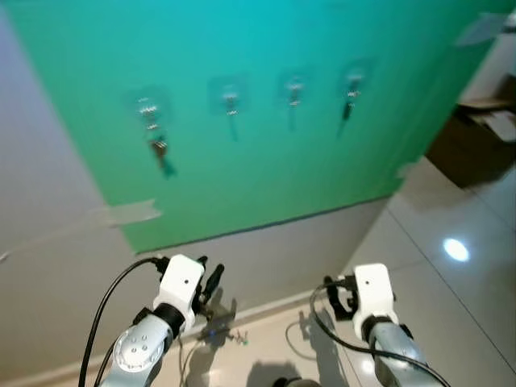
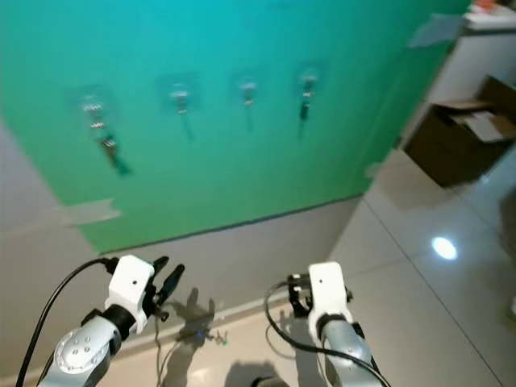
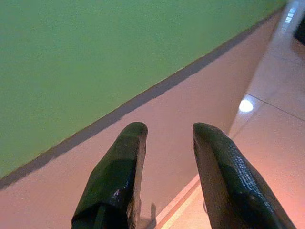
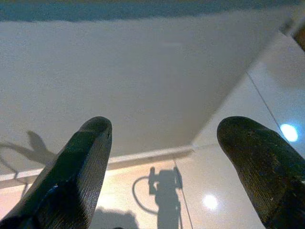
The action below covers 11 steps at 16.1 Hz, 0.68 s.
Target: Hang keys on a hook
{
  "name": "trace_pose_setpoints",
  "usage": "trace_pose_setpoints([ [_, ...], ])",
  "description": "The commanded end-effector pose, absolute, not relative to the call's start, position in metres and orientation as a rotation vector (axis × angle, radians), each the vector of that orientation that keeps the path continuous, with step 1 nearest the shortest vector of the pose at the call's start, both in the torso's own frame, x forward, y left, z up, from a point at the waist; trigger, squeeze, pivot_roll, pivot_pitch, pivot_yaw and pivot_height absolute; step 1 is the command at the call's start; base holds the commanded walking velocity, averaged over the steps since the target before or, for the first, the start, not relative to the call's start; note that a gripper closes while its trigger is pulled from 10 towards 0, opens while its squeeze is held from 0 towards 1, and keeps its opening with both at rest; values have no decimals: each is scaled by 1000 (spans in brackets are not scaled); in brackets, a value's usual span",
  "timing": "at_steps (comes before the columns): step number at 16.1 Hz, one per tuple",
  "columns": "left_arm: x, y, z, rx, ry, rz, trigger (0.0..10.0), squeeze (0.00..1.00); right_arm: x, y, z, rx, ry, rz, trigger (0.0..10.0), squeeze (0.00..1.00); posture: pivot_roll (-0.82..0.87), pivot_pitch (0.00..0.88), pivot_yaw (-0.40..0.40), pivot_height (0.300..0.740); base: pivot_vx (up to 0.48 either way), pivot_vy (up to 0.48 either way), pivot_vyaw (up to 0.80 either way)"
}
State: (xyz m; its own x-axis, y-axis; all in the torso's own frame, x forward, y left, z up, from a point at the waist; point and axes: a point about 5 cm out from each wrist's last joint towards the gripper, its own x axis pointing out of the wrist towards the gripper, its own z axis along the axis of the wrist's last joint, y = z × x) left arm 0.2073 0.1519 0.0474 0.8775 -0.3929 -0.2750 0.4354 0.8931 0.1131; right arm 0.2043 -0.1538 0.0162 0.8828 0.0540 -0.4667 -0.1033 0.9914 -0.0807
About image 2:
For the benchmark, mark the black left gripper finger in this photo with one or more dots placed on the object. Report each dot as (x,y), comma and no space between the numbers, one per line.
(174,284)
(161,264)

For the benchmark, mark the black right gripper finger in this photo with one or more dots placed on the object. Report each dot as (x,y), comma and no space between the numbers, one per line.
(296,304)
(294,281)

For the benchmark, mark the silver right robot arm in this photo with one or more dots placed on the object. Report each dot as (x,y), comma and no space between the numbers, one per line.
(347,347)

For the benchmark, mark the long grey tape strip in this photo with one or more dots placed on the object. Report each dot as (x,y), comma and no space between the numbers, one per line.
(90,213)

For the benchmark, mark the brown cardboard box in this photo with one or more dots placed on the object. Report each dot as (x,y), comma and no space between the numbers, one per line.
(451,149)

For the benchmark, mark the white cabinet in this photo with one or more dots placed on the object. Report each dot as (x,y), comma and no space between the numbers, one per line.
(463,68)

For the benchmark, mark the wide grey tape patch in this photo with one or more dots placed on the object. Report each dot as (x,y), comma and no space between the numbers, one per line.
(435,31)

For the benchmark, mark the small red object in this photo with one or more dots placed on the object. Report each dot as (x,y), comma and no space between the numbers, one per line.
(488,6)

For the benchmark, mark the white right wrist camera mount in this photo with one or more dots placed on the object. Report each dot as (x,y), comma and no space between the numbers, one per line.
(326,290)

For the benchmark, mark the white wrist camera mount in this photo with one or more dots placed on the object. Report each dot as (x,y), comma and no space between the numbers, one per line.
(129,286)
(326,290)

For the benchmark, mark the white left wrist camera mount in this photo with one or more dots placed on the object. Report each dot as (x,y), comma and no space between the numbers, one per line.
(129,286)

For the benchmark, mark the green wall sheet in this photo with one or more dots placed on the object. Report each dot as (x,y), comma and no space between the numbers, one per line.
(250,177)

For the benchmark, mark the clear adhesive wall hook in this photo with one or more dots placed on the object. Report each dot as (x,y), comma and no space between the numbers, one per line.
(179,97)
(307,79)
(94,105)
(247,89)

